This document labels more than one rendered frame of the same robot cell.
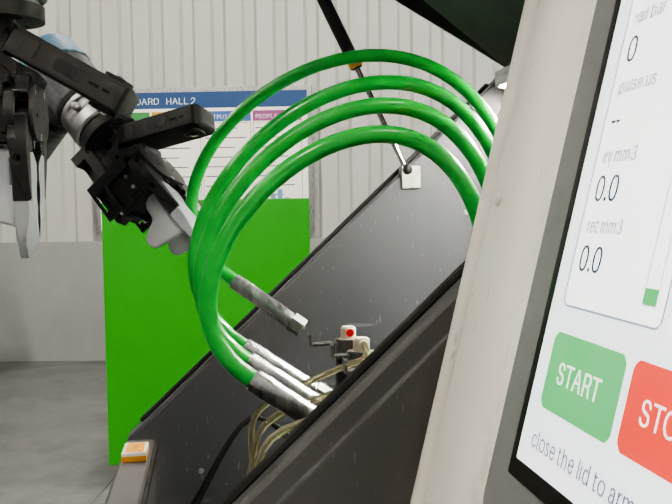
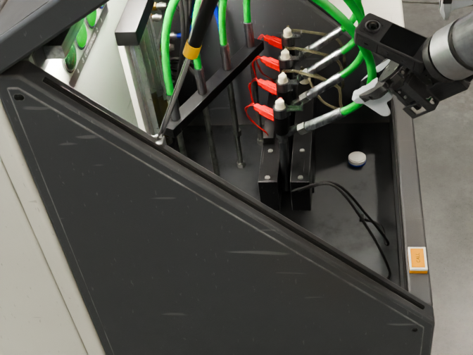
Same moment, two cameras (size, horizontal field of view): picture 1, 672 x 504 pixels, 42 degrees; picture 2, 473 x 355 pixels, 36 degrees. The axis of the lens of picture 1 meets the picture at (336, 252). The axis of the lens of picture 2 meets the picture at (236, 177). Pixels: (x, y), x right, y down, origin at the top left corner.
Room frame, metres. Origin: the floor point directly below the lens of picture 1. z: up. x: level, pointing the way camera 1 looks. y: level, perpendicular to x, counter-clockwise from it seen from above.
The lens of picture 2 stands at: (1.94, 0.26, 1.94)
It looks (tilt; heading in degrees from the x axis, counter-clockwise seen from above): 43 degrees down; 200
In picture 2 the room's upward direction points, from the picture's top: 9 degrees counter-clockwise
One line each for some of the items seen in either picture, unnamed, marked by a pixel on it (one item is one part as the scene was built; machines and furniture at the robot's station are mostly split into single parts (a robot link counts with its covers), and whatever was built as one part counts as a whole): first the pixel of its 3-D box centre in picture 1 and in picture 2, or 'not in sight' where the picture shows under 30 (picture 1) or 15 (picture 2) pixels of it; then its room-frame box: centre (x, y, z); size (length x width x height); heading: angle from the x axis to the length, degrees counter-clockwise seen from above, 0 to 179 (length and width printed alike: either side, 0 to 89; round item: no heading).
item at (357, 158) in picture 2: not in sight; (357, 158); (0.73, 0.11, 0.84); 0.04 x 0.04 x 0.01
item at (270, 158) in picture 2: not in sight; (290, 152); (0.80, -0.03, 0.91); 0.34 x 0.10 x 0.15; 8
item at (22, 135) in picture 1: (21, 148); not in sight; (0.74, 0.26, 1.31); 0.05 x 0.02 x 0.09; 8
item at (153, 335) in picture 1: (212, 327); not in sight; (4.51, 0.64, 0.65); 0.95 x 0.86 x 1.30; 96
